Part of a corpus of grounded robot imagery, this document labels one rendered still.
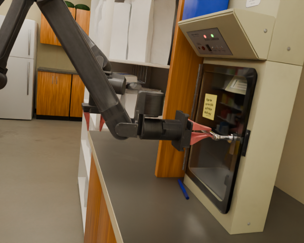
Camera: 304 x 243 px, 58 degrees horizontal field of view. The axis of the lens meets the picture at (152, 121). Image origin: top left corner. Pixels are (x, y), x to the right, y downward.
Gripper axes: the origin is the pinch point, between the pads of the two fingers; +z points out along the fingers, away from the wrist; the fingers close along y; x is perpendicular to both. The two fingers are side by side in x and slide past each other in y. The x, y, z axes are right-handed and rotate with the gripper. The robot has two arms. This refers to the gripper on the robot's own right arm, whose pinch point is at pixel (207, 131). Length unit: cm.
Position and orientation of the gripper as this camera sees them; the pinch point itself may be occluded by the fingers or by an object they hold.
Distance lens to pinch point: 79.8
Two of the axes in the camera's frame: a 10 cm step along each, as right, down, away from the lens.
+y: 1.3, -9.7, -2.1
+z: 9.5, 0.6, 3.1
